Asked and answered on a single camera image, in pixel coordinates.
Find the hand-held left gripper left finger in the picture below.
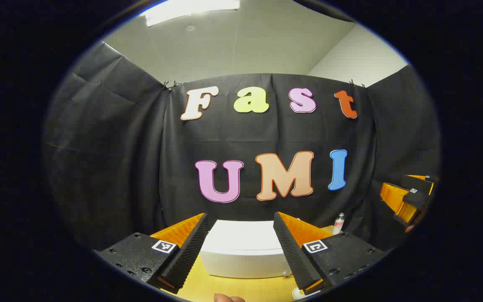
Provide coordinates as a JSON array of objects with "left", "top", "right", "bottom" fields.
[{"left": 95, "top": 213, "right": 210, "bottom": 294}]

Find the black backdrop cloth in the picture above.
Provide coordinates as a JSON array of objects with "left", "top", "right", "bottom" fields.
[{"left": 42, "top": 40, "right": 441, "bottom": 252}]

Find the white microwave oven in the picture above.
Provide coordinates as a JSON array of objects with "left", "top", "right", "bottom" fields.
[{"left": 200, "top": 220, "right": 292, "bottom": 279}]

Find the ceiling light panel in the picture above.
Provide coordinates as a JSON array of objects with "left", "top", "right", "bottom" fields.
[{"left": 144, "top": 0, "right": 241, "bottom": 27}]

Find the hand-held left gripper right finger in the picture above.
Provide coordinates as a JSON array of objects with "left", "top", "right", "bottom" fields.
[{"left": 273, "top": 211, "right": 387, "bottom": 295}]

